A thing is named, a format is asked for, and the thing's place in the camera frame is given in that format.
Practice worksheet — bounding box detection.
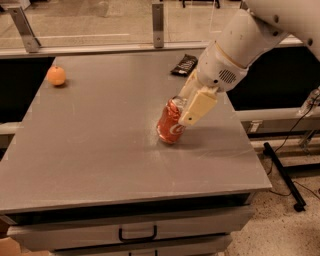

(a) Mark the dark chocolate bar wrapper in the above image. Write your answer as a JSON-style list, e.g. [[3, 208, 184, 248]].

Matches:
[[171, 54, 198, 77]]

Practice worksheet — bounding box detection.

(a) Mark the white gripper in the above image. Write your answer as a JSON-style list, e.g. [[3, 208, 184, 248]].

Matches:
[[178, 42, 248, 126]]

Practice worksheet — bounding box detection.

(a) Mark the middle metal bracket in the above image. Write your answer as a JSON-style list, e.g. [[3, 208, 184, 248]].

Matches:
[[152, 0, 164, 48]]

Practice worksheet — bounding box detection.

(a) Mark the metal window rail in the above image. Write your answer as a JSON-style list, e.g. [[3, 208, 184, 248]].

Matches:
[[0, 34, 304, 60]]

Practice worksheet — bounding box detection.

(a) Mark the red coke can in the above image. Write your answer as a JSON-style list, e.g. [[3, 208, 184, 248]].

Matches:
[[156, 96, 185, 144]]

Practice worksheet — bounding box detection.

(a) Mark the black drawer handle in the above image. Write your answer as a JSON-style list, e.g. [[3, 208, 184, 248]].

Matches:
[[118, 225, 158, 243]]

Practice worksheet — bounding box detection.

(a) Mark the grey upper drawer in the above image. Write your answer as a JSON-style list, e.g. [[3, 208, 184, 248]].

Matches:
[[8, 205, 254, 251]]

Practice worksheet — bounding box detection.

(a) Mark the left metal bracket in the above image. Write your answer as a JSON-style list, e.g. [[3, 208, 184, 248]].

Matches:
[[8, 7, 41, 53]]

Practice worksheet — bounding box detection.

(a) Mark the grey drawer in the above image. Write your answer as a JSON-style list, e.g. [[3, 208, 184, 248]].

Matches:
[[8, 205, 254, 251], [51, 235, 232, 256]]

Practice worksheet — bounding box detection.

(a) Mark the black floor bar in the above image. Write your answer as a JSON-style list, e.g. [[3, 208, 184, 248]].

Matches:
[[264, 142, 306, 212]]

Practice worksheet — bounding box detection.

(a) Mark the grey lower drawer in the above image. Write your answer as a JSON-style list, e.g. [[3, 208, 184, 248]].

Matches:
[[51, 235, 232, 256]]

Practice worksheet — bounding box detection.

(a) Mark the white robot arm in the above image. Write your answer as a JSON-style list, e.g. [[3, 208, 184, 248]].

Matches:
[[179, 0, 320, 126]]

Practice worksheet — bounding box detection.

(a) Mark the black cable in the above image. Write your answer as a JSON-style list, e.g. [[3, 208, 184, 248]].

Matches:
[[266, 93, 320, 202]]

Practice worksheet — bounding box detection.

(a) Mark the orange fruit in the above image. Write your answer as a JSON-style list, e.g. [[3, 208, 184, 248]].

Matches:
[[47, 66, 66, 86]]

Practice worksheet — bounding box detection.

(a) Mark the metal bracket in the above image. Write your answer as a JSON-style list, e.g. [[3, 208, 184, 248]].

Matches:
[[152, 0, 164, 48], [8, 7, 41, 53]]

